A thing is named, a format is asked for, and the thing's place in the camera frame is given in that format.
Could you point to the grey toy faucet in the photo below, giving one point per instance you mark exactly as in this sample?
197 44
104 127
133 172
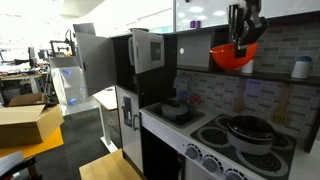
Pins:
181 81

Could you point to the cluttered office desk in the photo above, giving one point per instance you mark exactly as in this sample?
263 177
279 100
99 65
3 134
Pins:
16 75

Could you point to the black white toy kitchen playset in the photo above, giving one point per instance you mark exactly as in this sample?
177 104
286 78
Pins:
153 90

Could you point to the black stand with equipment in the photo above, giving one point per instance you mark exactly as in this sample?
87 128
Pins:
63 45

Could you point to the slotted wooden spatula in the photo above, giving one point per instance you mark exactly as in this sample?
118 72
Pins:
281 115

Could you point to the large grey pot black lid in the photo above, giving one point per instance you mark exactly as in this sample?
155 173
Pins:
250 136

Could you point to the white table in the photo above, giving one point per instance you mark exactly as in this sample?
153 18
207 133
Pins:
107 98

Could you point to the white shaker blue cap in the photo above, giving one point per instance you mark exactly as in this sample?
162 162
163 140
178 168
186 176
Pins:
301 69

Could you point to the grey stove knob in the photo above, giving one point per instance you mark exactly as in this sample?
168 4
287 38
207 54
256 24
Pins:
210 164
192 152
234 175

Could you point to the white shaker orange cap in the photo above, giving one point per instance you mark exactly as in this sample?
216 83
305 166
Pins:
247 68

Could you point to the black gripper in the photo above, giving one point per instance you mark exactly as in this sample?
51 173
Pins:
253 6

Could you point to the orange floor mat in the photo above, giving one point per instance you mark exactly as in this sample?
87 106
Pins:
36 148

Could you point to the white fridge door with noteboard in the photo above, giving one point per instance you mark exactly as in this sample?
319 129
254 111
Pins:
96 63

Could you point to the plain wooden spatula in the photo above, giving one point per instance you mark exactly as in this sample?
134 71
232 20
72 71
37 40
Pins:
239 103

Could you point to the white toy microwave door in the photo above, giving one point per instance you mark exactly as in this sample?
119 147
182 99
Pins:
143 60

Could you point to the red plastic bowl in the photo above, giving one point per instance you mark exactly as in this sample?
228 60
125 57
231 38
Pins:
230 58

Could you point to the brown cardboard box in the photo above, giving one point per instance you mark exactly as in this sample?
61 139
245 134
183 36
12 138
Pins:
26 123

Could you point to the small grey pot with lid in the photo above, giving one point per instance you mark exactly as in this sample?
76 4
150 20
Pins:
173 109

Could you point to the purple cup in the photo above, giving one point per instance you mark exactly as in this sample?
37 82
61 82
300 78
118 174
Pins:
198 24
192 24

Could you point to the white fridge door with dispenser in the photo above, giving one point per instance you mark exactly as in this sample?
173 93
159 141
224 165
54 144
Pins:
131 146

